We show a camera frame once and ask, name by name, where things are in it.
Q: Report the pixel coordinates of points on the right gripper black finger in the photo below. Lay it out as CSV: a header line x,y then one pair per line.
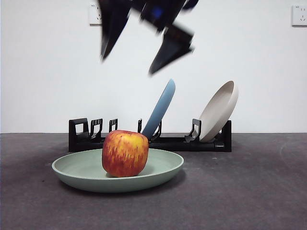
x,y
170,52
112,26

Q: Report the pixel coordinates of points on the red yellow apple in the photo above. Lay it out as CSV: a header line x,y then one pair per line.
x,y
124,153

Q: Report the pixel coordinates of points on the pale green plate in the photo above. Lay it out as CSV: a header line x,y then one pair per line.
x,y
84,182

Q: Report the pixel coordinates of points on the blue plate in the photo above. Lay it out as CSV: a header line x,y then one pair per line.
x,y
160,107

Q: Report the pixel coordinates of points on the beige plate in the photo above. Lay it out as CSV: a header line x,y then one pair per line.
x,y
220,107

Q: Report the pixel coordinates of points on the black plate rack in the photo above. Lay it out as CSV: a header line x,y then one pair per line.
x,y
204,146

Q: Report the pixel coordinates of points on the white wall socket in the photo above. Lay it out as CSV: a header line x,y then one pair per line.
x,y
94,16
299,15

